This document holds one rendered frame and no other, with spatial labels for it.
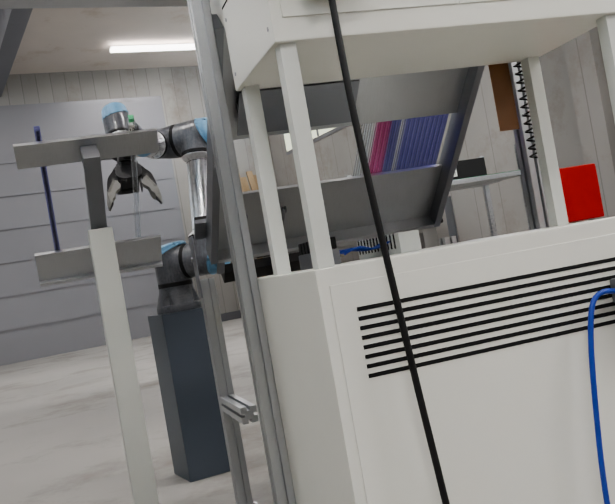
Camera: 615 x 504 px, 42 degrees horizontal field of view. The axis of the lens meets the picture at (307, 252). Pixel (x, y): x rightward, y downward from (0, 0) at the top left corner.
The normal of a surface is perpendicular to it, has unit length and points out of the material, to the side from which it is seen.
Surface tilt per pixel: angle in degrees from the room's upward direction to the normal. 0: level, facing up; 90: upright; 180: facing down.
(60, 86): 90
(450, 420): 90
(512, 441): 90
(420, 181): 137
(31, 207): 90
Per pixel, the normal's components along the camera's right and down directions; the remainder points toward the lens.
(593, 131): -0.88, 0.15
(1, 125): 0.43, -0.09
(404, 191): 0.32, 0.68
